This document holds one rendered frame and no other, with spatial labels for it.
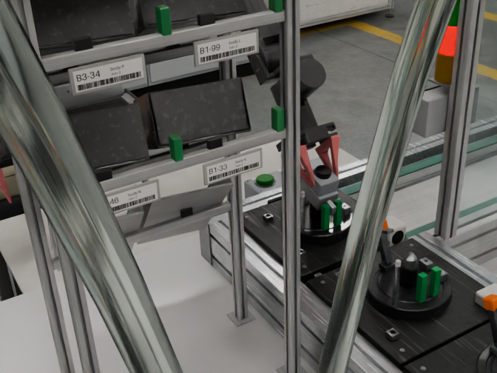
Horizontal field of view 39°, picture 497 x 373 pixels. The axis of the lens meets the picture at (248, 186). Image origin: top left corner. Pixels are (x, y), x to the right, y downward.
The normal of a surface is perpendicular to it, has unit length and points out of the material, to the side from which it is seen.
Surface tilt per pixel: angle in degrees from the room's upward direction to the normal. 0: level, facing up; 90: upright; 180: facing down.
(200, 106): 65
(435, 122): 90
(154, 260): 0
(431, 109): 90
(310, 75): 48
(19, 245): 0
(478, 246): 90
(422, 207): 0
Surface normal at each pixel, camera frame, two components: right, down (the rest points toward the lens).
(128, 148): 0.31, 0.04
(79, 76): 0.51, 0.40
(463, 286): -0.04, -0.87
